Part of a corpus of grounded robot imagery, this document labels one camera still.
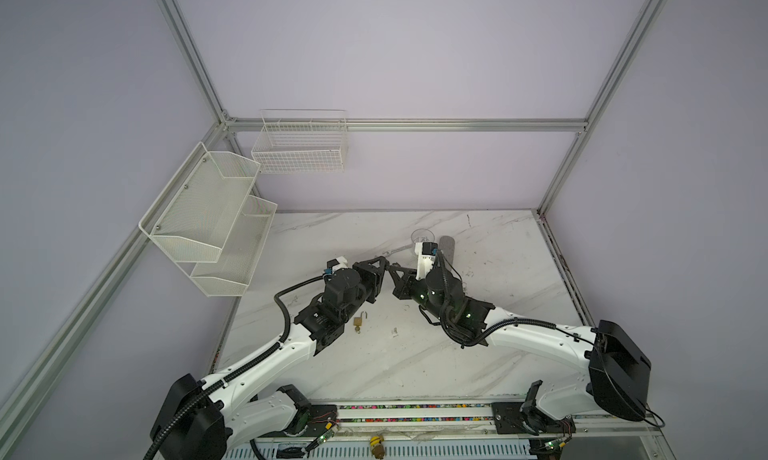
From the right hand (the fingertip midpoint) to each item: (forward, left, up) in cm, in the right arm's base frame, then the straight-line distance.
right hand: (383, 270), depth 74 cm
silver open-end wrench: (+24, 0, -24) cm, 34 cm away
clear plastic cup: (+30, -12, -20) cm, 38 cm away
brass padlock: (-3, +9, -24) cm, 26 cm away
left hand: (+2, -2, 0) cm, 3 cm away
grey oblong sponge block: (+26, -21, -23) cm, 41 cm away
